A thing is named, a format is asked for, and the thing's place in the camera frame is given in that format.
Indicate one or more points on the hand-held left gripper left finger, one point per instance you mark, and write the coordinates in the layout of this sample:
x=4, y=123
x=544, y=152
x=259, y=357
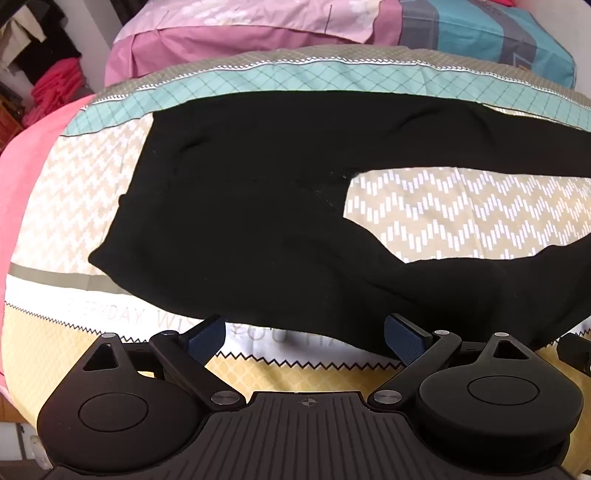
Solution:
x=204, y=340

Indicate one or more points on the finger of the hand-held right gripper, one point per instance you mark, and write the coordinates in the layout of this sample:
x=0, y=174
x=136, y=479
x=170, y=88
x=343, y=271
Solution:
x=572, y=347

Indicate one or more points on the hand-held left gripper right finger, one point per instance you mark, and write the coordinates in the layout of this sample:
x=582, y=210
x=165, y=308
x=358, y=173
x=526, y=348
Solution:
x=406, y=340

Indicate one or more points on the black pants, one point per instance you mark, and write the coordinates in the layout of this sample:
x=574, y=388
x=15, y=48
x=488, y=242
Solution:
x=254, y=207

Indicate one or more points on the beige and teal patterned quilt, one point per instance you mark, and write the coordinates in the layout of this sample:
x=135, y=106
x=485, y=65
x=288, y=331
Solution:
x=415, y=217

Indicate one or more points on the coral pink bed sheet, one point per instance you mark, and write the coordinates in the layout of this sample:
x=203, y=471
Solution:
x=23, y=175

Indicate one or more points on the pink floral duvet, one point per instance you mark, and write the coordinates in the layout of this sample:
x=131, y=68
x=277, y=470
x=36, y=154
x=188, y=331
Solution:
x=207, y=46

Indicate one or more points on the pile of red clothes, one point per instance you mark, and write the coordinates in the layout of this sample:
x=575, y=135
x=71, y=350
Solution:
x=55, y=85

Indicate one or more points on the brown wooden rack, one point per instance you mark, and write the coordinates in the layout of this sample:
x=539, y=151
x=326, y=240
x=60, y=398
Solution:
x=10, y=113

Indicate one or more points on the blue and grey striped pillow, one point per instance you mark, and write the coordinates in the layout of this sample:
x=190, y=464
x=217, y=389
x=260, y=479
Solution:
x=485, y=27

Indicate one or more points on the dark hanging clothes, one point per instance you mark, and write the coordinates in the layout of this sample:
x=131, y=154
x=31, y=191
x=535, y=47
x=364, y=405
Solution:
x=51, y=32

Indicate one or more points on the beige hanging garment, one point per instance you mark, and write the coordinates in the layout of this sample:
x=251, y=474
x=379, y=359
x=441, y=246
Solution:
x=16, y=39

